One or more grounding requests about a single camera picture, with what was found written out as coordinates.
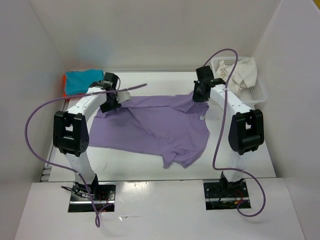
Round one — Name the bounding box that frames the teal t shirt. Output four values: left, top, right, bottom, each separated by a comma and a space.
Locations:
65, 69, 104, 96

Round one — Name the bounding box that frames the lavender t shirt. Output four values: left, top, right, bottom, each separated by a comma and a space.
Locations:
89, 93, 210, 169

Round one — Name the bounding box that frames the orange t shirt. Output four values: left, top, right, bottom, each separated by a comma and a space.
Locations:
62, 74, 67, 97

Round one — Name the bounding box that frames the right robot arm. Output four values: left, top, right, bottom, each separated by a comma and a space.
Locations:
192, 66, 264, 196

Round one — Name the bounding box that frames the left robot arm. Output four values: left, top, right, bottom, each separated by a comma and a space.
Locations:
53, 72, 121, 197

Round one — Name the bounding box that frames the white t shirt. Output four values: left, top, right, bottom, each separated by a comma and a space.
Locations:
215, 57, 258, 96

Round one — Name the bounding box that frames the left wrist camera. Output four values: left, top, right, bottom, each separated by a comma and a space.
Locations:
116, 91, 131, 104

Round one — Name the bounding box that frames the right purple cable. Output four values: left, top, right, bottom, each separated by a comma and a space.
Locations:
202, 48, 267, 217

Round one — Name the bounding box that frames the purple cable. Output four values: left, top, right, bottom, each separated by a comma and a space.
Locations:
202, 48, 267, 217
23, 83, 148, 228

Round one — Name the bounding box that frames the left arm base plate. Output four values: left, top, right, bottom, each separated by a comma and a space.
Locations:
62, 183, 116, 213

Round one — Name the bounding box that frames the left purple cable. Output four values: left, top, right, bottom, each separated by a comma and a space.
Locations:
23, 83, 148, 228

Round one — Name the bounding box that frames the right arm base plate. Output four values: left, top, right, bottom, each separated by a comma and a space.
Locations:
203, 180, 251, 211

